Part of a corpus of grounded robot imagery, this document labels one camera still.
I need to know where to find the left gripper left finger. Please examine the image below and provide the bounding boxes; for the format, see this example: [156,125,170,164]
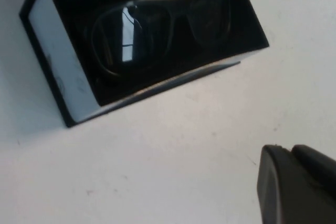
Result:
[256,144,336,224]

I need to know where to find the dark framed glasses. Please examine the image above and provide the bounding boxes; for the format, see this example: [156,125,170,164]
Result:
[83,0,234,78]

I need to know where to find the black glasses case printed side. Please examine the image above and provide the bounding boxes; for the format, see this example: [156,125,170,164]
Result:
[18,0,270,129]

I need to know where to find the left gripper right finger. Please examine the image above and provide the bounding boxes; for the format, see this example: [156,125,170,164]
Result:
[290,144,336,193]

